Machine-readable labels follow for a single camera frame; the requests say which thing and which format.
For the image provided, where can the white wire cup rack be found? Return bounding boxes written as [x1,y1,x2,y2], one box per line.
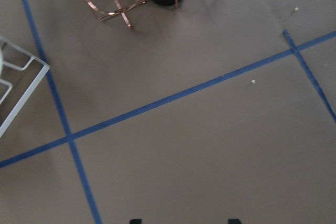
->
[1,37,50,135]

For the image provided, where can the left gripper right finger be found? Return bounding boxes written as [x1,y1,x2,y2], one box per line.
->
[227,219,242,224]

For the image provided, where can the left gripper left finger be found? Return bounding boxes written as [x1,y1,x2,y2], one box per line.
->
[129,219,142,224]

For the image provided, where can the white cup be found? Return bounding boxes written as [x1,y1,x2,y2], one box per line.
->
[0,50,4,76]

